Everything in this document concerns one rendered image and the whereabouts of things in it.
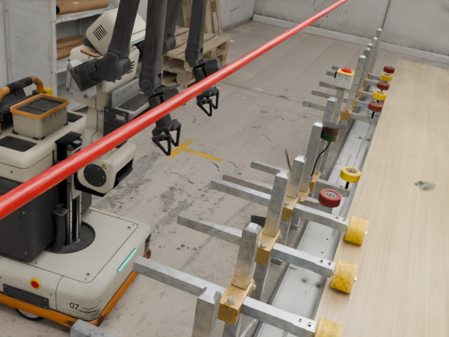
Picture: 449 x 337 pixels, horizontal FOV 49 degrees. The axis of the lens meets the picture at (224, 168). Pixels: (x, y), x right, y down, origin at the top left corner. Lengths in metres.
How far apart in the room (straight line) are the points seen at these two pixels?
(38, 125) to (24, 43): 2.02
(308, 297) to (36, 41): 2.95
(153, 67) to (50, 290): 1.10
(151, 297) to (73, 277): 0.49
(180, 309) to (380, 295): 1.32
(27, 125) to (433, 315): 1.65
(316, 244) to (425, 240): 0.49
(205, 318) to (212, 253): 1.97
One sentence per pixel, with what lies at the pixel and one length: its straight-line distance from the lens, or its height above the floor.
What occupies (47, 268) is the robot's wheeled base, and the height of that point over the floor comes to 0.28.
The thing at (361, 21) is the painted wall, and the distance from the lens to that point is 9.50.
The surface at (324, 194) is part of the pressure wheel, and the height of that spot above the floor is 0.91.
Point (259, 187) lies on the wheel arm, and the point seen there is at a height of 0.85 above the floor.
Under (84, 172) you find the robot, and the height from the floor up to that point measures 0.73.
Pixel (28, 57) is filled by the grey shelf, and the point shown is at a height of 0.57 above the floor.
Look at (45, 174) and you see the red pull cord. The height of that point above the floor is 1.64.
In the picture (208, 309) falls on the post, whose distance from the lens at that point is 0.94.
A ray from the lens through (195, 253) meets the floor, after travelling 2.91.
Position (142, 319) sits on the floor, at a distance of 2.49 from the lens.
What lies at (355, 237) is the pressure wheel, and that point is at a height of 0.94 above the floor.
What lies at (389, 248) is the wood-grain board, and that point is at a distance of 1.66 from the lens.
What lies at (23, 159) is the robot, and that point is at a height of 0.80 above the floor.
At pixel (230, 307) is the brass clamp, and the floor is 0.97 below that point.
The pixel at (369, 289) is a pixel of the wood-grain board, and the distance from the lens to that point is 1.46.
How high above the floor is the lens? 1.76
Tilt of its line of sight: 27 degrees down
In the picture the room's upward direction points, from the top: 9 degrees clockwise
